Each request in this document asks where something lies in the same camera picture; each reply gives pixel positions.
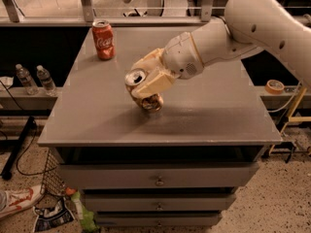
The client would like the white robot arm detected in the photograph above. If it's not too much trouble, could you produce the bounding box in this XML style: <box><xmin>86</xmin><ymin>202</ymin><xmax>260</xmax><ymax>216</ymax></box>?
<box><xmin>131</xmin><ymin>0</ymin><xmax>311</xmax><ymax>99</ymax></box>

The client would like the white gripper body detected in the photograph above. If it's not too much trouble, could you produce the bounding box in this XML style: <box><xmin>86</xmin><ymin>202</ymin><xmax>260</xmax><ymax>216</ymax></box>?
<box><xmin>162</xmin><ymin>32</ymin><xmax>204</xmax><ymax>80</ymax></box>

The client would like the grey drawer cabinet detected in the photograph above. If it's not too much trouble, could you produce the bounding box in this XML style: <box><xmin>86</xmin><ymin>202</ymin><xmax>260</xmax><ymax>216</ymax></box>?
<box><xmin>39</xmin><ymin>27</ymin><xmax>281</xmax><ymax>227</ymax></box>

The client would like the black cable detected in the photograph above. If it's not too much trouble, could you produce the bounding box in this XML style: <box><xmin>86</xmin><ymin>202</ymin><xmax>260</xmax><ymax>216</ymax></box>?
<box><xmin>0</xmin><ymin>80</ymin><xmax>57</xmax><ymax>177</ymax></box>

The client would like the tape roll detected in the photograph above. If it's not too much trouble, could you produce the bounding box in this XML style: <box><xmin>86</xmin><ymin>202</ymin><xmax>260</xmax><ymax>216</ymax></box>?
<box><xmin>264</xmin><ymin>80</ymin><xmax>285</xmax><ymax>95</ymax></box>

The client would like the green plastic bottle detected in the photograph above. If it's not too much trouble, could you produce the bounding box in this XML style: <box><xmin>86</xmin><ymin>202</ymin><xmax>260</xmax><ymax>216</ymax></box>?
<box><xmin>71</xmin><ymin>191</ymin><xmax>100</xmax><ymax>233</ymax></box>

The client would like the black stand leg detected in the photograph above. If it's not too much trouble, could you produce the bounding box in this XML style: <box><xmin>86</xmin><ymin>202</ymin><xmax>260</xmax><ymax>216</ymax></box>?
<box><xmin>1</xmin><ymin>116</ymin><xmax>35</xmax><ymax>181</ymax></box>

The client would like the black white bag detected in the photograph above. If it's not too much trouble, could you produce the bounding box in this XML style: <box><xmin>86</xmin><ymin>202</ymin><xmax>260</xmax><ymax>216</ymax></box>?
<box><xmin>33</xmin><ymin>198</ymin><xmax>75</xmax><ymax>233</ymax></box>

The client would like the left clear water bottle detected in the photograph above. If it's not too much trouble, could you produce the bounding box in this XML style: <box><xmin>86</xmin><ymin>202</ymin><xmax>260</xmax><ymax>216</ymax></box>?
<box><xmin>16</xmin><ymin>64</ymin><xmax>39</xmax><ymax>95</ymax></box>

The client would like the red cola can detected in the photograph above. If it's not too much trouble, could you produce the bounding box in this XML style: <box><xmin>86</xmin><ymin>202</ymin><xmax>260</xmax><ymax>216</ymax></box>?
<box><xmin>92</xmin><ymin>20</ymin><xmax>116</xmax><ymax>60</ymax></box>

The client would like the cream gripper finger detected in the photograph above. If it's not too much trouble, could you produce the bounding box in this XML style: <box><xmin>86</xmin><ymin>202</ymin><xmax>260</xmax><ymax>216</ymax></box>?
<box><xmin>130</xmin><ymin>68</ymin><xmax>179</xmax><ymax>99</ymax></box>
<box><xmin>131</xmin><ymin>49</ymin><xmax>164</xmax><ymax>72</ymax></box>

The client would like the white red sneaker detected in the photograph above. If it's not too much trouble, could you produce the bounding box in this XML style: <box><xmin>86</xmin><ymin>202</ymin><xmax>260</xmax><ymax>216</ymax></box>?
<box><xmin>0</xmin><ymin>184</ymin><xmax>45</xmax><ymax>219</ymax></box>

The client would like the orange soda can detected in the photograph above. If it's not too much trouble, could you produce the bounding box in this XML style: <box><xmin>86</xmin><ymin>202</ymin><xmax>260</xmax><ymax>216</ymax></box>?
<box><xmin>124</xmin><ymin>68</ymin><xmax>163</xmax><ymax>113</ymax></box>

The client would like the clear water bottle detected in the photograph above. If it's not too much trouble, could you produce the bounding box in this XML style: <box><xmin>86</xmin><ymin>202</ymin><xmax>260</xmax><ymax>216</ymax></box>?
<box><xmin>37</xmin><ymin>65</ymin><xmax>57</xmax><ymax>96</ymax></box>
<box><xmin>16</xmin><ymin>64</ymin><xmax>39</xmax><ymax>95</ymax></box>

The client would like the right clear water bottle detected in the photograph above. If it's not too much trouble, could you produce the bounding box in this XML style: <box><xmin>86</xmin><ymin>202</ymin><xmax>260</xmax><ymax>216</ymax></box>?
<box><xmin>37</xmin><ymin>65</ymin><xmax>57</xmax><ymax>96</ymax></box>

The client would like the wire mesh basket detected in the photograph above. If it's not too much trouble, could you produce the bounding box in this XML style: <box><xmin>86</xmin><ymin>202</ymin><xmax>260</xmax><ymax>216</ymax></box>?
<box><xmin>41</xmin><ymin>150</ymin><xmax>65</xmax><ymax>197</ymax></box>

